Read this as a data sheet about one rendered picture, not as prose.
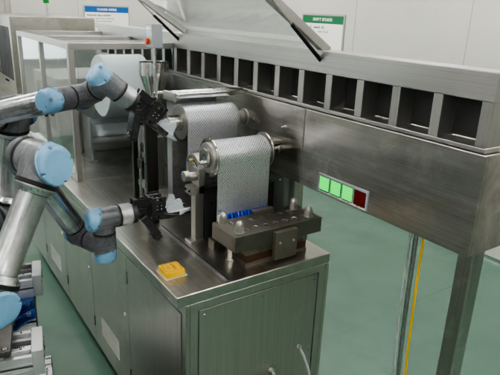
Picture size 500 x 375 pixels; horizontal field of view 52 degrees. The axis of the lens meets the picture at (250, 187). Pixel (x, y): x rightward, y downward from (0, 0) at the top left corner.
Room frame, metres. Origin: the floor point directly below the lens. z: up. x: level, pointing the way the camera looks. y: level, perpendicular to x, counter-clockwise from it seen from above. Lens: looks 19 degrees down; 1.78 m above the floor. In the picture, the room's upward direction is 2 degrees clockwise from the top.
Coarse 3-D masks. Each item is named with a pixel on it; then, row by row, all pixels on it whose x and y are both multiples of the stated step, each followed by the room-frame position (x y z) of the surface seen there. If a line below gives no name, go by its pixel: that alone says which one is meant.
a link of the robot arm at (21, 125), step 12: (12, 96) 1.85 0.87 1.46; (24, 120) 1.84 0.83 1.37; (0, 132) 1.81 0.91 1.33; (12, 132) 1.81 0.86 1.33; (24, 132) 1.84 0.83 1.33; (0, 144) 1.84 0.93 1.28; (0, 156) 1.84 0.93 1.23; (0, 168) 1.85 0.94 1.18; (0, 180) 1.85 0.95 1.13; (12, 180) 1.84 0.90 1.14; (0, 192) 1.85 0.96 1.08; (12, 192) 1.85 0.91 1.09; (0, 204) 1.84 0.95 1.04
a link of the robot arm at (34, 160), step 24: (24, 144) 1.41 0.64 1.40; (48, 144) 1.39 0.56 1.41; (24, 168) 1.35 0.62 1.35; (48, 168) 1.35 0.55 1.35; (72, 168) 1.41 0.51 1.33; (24, 192) 1.33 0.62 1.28; (48, 192) 1.35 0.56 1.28; (24, 216) 1.31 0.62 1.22; (0, 240) 1.28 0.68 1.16; (24, 240) 1.29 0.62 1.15; (0, 264) 1.25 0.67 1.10; (0, 288) 1.22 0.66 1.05; (0, 312) 1.20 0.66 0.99
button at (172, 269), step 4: (164, 264) 1.62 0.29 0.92; (168, 264) 1.62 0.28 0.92; (172, 264) 1.63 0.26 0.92; (176, 264) 1.63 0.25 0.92; (160, 268) 1.60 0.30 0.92; (164, 268) 1.60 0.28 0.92; (168, 268) 1.60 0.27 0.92; (172, 268) 1.60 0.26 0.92; (176, 268) 1.60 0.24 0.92; (180, 268) 1.60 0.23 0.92; (184, 268) 1.60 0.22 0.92; (160, 272) 1.60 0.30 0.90; (164, 272) 1.57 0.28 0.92; (168, 272) 1.57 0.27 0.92; (172, 272) 1.57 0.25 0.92; (176, 272) 1.58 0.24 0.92; (180, 272) 1.59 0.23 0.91; (184, 272) 1.60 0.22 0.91; (164, 276) 1.57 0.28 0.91; (168, 276) 1.56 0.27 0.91; (172, 276) 1.57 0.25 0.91; (176, 276) 1.58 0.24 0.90
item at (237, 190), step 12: (252, 168) 1.91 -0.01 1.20; (264, 168) 1.94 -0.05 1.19; (228, 180) 1.85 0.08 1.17; (240, 180) 1.88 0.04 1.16; (252, 180) 1.91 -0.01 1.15; (264, 180) 1.95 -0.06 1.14; (228, 192) 1.85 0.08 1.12; (240, 192) 1.88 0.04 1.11; (252, 192) 1.91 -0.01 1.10; (264, 192) 1.95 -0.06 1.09; (228, 204) 1.85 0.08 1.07; (240, 204) 1.88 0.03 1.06; (252, 204) 1.92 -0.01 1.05; (264, 204) 1.95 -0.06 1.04
